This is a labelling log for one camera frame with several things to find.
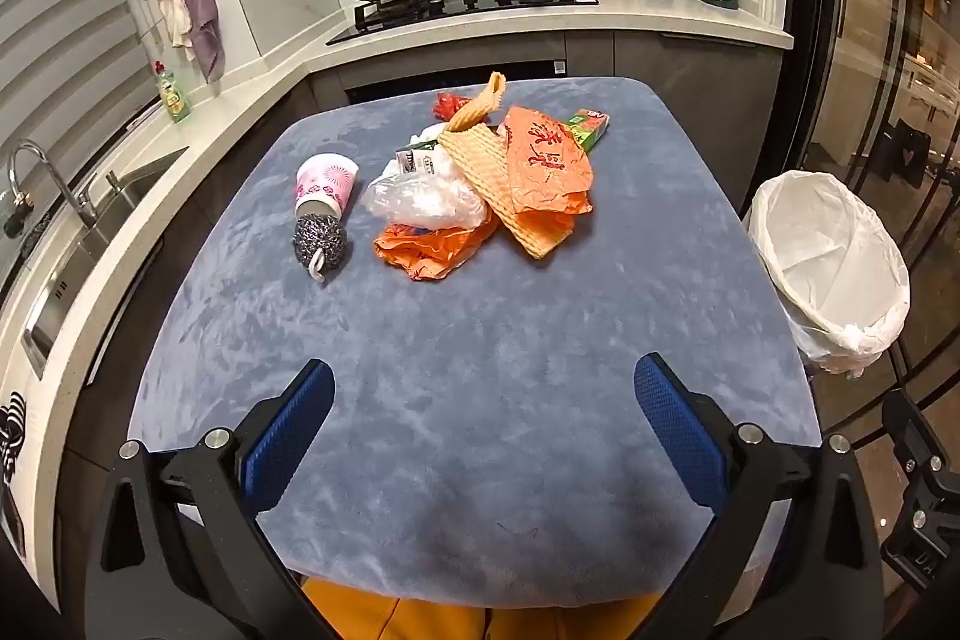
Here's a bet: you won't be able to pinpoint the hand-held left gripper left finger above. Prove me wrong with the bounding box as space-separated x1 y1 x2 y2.
82 359 338 640

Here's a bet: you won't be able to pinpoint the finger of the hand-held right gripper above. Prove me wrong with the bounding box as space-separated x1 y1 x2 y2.
882 389 960 498

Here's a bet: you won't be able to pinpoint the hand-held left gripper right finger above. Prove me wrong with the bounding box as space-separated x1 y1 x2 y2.
634 353 886 640

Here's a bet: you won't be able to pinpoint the steel wool scrubber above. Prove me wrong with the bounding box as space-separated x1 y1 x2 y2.
291 214 348 285

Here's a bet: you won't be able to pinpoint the trash bin with white liner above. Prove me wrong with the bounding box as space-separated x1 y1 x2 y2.
742 169 912 378

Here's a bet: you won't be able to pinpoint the pink patterned paper cup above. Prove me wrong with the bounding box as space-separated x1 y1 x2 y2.
295 154 359 221

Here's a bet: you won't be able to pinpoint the clear plastic bag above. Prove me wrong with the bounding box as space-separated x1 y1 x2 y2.
360 122 500 232

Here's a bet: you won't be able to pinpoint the orange printed plastic bag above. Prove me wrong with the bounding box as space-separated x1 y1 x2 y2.
499 106 593 215

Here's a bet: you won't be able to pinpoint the green carton box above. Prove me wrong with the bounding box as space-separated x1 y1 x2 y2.
564 111 610 152

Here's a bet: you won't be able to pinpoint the yellow waffle cloth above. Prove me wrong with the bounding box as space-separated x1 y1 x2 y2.
437 71 578 260

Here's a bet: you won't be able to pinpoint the red plastic bag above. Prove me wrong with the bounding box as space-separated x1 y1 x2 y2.
433 91 481 124

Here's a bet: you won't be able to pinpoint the person's orange pants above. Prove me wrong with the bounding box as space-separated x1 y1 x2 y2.
300 576 665 640

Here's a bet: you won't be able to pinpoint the black chair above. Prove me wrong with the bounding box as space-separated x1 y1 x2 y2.
877 119 931 184

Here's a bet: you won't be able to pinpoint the steel kitchen sink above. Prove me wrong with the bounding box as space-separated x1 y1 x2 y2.
75 145 188 259

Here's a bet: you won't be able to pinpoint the chrome faucet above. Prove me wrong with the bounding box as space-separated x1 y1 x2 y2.
7 139 98 229

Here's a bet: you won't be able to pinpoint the black framed glass door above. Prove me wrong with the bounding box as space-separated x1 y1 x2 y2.
787 0 960 461

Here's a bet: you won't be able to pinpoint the green dish soap bottle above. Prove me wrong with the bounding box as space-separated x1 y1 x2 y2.
154 61 192 124

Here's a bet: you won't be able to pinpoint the purple hanging towel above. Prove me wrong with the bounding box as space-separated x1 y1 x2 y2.
180 0 226 85

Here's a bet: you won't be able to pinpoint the white hanging towel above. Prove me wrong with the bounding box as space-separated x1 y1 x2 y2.
155 0 194 60

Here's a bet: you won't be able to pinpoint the black gas stove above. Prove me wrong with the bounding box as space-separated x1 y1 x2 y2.
326 0 601 45

